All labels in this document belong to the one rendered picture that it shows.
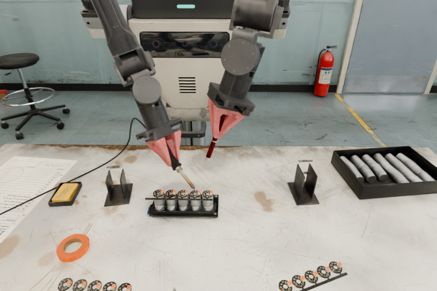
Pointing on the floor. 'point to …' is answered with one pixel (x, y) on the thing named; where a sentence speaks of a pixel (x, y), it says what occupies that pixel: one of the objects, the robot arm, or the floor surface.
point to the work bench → (220, 225)
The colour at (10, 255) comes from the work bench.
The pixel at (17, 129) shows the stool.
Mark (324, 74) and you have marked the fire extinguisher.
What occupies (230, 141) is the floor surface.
